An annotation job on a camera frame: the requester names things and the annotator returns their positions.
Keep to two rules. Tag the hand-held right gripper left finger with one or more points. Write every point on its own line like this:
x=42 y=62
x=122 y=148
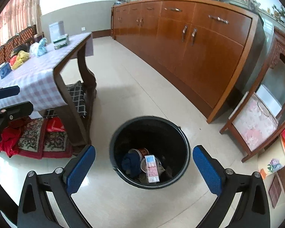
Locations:
x=79 y=171

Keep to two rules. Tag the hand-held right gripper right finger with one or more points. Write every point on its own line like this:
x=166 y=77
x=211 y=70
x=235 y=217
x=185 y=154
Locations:
x=207 y=171

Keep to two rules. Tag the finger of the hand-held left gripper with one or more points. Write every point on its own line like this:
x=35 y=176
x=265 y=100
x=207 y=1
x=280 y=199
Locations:
x=20 y=109
x=9 y=92

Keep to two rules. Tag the small blue box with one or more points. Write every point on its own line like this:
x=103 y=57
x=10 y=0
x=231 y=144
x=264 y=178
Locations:
x=5 y=70

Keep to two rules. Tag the red plastic bag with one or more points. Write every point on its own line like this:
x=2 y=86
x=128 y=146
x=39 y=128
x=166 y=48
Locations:
x=13 y=61

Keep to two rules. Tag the yellow cloth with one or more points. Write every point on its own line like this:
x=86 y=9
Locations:
x=21 y=59

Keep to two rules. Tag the beige cloth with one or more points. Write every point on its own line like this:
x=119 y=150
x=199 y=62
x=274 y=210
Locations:
x=165 y=172

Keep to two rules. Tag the clear plastic bag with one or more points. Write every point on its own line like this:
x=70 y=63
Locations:
x=34 y=49

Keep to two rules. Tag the dark blue cloth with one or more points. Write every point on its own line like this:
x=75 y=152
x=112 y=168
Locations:
x=130 y=165

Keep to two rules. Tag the red and white small box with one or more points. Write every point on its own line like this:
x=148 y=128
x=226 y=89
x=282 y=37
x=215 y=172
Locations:
x=152 y=169

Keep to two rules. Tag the black plastic bucket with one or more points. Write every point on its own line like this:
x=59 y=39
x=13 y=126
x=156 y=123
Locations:
x=123 y=135

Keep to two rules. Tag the red paper cup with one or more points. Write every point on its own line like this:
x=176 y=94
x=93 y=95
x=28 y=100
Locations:
x=139 y=152

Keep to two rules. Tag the green and white box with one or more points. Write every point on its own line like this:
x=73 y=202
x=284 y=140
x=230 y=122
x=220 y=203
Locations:
x=61 y=42

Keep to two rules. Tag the patterned rug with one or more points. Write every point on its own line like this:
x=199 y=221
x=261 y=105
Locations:
x=30 y=135

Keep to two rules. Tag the table with checkered cloth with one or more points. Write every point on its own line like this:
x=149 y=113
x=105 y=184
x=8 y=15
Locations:
x=38 y=80

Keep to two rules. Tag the red packet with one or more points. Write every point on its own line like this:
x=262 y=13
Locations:
x=55 y=124

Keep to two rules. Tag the wooden bench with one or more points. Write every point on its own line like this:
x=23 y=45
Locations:
x=11 y=42

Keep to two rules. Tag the dark checked cushion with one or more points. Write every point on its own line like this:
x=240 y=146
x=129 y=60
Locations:
x=77 y=99

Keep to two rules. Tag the cream floral bin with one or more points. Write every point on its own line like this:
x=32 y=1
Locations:
x=273 y=161

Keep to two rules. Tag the pink floral framed panel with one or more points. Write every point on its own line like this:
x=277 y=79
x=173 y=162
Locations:
x=254 y=123

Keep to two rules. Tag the brown square tile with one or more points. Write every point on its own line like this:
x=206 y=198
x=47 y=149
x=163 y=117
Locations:
x=274 y=190

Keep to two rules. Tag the white tall container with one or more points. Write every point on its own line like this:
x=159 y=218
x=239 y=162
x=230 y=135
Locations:
x=56 y=30

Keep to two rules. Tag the beige patterned curtain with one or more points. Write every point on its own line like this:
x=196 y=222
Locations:
x=19 y=11

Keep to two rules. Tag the white flat box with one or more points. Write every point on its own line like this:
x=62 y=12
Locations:
x=268 y=97

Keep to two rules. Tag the wooden sideboard cabinet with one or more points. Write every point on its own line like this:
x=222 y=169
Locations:
x=192 y=52

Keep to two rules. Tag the carved wooden stand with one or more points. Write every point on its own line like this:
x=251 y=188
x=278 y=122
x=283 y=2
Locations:
x=282 y=45

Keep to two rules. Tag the potted plant in white pot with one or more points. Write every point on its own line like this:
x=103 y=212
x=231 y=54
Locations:
x=281 y=14

